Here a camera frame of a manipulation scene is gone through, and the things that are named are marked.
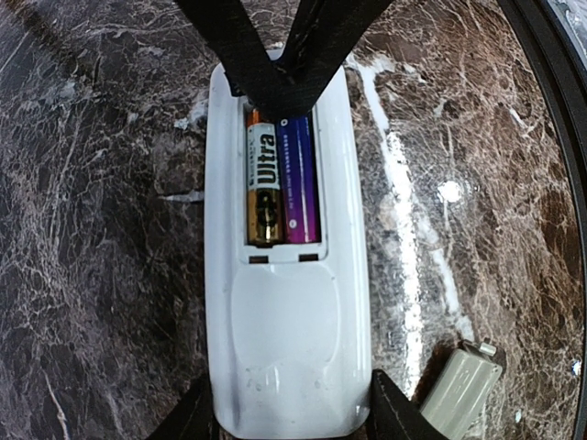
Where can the black front rail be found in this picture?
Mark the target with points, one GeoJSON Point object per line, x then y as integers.
{"type": "Point", "coordinates": [561, 77]}

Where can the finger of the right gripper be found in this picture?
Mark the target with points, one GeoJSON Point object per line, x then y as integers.
{"type": "Point", "coordinates": [321, 37]}
{"type": "Point", "coordinates": [228, 32]}

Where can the grey battery cover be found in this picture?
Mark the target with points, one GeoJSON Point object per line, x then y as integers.
{"type": "Point", "coordinates": [462, 389]}

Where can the white remote control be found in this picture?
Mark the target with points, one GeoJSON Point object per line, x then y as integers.
{"type": "Point", "coordinates": [288, 326]}

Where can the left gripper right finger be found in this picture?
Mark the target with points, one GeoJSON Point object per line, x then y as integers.
{"type": "Point", "coordinates": [393, 416]}

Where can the purple battery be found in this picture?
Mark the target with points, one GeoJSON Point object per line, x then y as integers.
{"type": "Point", "coordinates": [299, 186]}

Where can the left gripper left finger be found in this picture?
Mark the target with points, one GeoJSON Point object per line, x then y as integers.
{"type": "Point", "coordinates": [192, 417]}

